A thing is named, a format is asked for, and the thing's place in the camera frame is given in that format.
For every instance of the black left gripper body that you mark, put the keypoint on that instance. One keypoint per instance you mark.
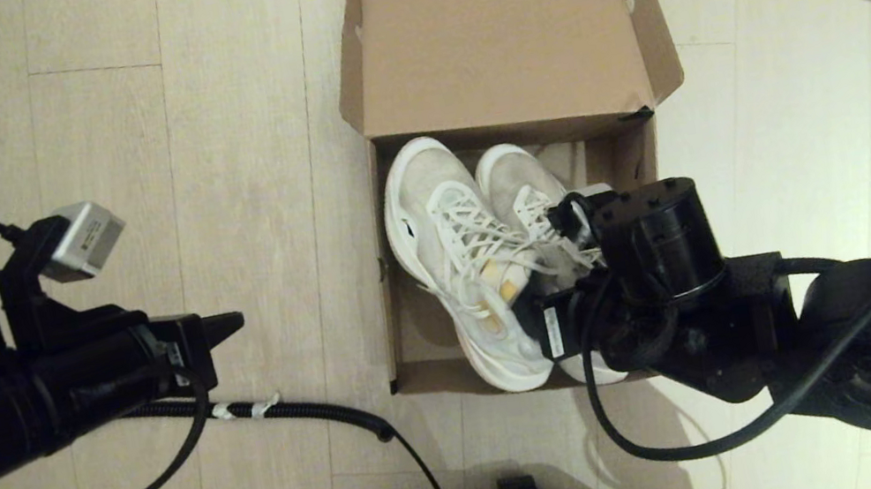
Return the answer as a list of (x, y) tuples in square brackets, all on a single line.
[(186, 351)]

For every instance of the brown cardboard shoe box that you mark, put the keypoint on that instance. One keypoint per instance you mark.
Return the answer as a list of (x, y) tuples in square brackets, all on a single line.
[(496, 28)]

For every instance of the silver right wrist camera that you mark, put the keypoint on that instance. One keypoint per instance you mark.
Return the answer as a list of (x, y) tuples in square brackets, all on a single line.
[(573, 211)]

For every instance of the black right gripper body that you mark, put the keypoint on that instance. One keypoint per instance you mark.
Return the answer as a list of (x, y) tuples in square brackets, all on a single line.
[(554, 331)]

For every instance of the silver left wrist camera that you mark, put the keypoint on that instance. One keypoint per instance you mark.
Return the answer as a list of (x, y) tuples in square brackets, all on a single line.
[(85, 239)]

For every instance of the white mesh lace-up sneaker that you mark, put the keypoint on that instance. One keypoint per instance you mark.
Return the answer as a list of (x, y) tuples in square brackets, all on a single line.
[(508, 173), (426, 192)]

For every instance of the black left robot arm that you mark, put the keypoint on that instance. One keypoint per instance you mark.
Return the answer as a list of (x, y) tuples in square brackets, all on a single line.
[(0, 420)]

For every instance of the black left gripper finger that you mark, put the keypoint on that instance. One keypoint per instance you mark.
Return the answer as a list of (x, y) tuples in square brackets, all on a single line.
[(222, 327)]

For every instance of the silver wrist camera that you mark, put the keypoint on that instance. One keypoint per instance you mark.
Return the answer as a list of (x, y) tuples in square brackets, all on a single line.
[(573, 211), (85, 239)]

